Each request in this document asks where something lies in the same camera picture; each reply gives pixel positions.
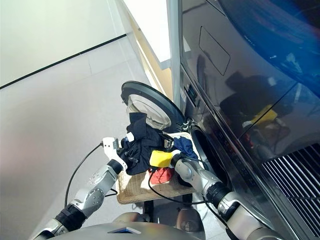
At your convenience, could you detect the navy blue garment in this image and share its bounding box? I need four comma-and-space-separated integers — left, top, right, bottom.
171, 136, 200, 161

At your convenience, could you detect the black garment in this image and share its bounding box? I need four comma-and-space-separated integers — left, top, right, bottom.
118, 112, 168, 176

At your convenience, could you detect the orange-red garment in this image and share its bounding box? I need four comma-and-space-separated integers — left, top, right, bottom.
149, 166, 176, 185

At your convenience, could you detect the pale woven laundry basket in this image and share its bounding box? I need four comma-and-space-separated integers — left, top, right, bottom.
116, 132, 199, 206

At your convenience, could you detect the black basket stand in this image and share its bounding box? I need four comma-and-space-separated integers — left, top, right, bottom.
143, 194, 194, 226

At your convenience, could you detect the grey stacked washing machine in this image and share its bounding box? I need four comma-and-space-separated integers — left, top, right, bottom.
178, 0, 320, 240

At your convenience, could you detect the round glass washer door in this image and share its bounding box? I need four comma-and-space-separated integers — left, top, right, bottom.
120, 80, 188, 134

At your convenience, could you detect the silver robot leg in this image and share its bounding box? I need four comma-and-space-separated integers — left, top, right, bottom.
112, 211, 149, 226
175, 207, 204, 236

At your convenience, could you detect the grey robot torso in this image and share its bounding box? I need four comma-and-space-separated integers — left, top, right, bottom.
71, 222, 206, 240

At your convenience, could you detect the white side panel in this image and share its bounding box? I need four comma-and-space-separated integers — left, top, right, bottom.
165, 0, 183, 111

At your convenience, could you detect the white counter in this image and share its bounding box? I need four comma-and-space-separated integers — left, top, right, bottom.
121, 0, 174, 71

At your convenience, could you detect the dark blue round dryer door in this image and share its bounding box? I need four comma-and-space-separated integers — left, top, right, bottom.
216, 0, 320, 94

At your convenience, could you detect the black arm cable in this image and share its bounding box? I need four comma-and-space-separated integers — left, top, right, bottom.
147, 168, 241, 240
64, 141, 119, 209

